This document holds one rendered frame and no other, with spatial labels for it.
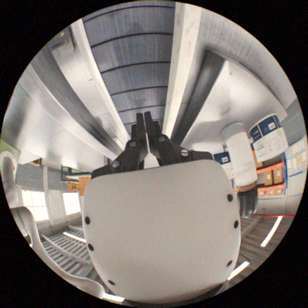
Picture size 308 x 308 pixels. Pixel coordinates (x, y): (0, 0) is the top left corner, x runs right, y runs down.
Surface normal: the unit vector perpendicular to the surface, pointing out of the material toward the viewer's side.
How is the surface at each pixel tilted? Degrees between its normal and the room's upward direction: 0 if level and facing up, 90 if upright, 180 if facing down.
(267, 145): 90
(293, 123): 90
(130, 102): 0
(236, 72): 0
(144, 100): 0
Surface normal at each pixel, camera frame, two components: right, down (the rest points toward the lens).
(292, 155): -0.99, 0.13
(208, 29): 0.15, 0.95
